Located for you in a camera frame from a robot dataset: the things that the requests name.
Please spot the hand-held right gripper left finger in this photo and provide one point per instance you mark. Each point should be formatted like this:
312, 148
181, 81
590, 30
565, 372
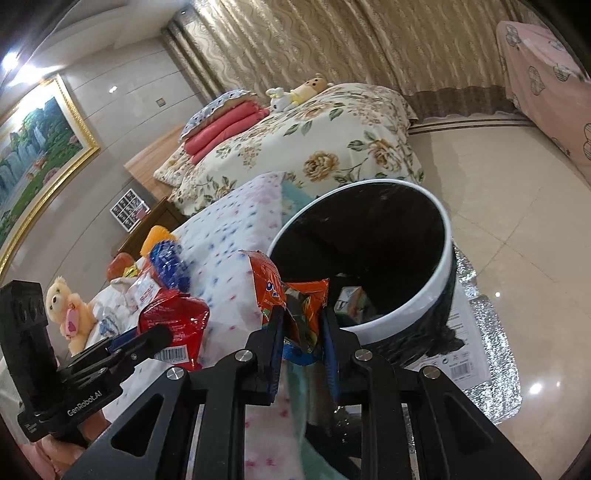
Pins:
277, 355

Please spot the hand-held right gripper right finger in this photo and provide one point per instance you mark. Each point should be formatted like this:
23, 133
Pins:
330, 364

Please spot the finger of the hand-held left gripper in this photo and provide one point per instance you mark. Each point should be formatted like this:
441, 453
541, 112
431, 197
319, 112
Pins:
123, 340
152, 340

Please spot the red snack packet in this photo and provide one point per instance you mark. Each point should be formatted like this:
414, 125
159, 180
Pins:
180, 318

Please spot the orange snack packet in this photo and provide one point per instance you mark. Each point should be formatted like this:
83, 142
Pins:
268, 286

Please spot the blue plastic packet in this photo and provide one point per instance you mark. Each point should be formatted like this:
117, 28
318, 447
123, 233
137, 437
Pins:
168, 263

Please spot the white bin with black bag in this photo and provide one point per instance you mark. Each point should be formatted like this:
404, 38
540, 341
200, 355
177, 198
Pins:
444, 277

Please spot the clear plastic bag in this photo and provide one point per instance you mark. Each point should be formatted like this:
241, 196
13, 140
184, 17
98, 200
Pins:
113, 318

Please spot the white packet with red print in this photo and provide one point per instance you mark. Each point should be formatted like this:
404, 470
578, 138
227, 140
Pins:
145, 290

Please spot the cream teddy bear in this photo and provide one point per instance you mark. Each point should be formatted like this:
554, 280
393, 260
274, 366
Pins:
57, 300

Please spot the teal cloth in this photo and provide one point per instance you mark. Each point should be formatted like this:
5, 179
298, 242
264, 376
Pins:
295, 415

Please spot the green carton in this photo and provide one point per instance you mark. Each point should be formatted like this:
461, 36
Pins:
347, 300

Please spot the yellow foil wrapper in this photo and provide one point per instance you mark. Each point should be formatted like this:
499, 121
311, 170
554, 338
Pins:
131, 271

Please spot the red round fruit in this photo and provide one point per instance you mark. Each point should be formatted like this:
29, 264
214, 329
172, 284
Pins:
119, 265

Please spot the orange ribbed cup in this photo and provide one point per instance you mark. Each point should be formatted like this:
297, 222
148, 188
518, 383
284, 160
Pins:
157, 235

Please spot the wooden nightstand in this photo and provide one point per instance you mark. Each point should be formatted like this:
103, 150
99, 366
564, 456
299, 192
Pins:
152, 224

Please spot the white card with dark photos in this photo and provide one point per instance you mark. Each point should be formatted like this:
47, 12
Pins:
129, 210

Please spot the white cardboard sheet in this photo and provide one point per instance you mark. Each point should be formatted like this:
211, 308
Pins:
461, 341

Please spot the white dotted blanket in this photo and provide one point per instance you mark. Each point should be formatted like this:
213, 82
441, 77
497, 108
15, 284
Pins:
226, 221

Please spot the silver foil mat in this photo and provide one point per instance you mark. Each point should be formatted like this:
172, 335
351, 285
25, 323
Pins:
501, 360

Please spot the wooden headboard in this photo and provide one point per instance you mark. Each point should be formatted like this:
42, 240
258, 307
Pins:
147, 161

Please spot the gold framed landscape painting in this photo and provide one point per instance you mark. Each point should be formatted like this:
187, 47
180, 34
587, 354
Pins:
32, 157

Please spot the folded red blanket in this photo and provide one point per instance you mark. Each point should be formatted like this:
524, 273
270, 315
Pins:
221, 129

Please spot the floral bed cover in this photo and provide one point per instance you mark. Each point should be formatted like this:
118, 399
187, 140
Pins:
332, 138

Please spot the blue dotted pillow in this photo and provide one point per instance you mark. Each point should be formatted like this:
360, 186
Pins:
217, 101

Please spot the white bunny plush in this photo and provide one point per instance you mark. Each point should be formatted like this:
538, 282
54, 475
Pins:
278, 100

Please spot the yellow bear plush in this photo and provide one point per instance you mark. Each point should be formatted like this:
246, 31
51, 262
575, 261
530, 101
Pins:
309, 90

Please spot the beige patterned curtain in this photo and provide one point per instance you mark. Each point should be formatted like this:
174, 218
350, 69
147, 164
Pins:
369, 46

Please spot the pink heart-patterned covered furniture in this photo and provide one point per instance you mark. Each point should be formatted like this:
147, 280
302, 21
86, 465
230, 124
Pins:
540, 74

